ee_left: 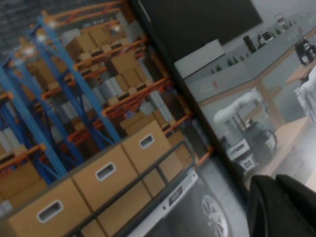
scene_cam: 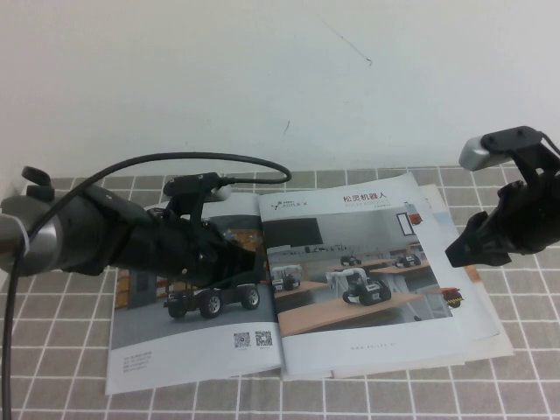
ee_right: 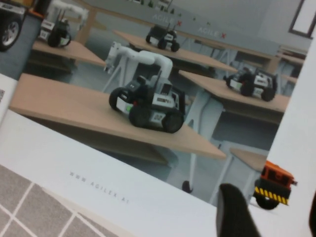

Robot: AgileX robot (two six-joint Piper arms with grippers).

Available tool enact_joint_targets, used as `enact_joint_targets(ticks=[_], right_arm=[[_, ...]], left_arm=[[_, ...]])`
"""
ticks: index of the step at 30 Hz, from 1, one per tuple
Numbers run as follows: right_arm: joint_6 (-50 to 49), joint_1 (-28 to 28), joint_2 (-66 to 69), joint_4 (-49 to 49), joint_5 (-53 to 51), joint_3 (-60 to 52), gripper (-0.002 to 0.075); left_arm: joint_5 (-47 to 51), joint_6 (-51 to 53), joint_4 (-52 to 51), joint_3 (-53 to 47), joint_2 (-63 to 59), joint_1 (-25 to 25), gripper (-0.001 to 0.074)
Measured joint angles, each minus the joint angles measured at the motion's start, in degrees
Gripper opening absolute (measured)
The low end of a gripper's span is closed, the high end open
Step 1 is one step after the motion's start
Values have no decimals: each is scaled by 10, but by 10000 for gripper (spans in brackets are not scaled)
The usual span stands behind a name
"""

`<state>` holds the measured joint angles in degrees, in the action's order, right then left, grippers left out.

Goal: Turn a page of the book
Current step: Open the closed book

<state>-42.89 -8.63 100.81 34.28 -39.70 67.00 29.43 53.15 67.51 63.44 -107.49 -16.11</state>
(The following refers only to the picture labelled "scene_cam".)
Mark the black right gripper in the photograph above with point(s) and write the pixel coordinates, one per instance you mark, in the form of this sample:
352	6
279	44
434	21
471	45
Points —
529	219

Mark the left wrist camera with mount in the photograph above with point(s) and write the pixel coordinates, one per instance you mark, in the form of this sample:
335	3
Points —
192	181

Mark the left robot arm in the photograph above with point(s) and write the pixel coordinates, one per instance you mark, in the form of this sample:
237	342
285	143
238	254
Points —
87	236

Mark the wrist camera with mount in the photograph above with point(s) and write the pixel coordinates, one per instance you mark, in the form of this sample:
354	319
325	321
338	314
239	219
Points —
192	181
481	153

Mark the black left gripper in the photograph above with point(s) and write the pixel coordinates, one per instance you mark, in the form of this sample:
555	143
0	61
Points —
184	249

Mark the grey checked tablecloth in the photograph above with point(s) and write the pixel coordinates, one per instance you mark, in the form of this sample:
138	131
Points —
503	385

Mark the product catalogue book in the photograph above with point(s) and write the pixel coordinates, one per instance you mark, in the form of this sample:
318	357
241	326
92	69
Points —
350	315

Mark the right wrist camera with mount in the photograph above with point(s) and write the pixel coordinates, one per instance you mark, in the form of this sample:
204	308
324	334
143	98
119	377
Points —
481	153

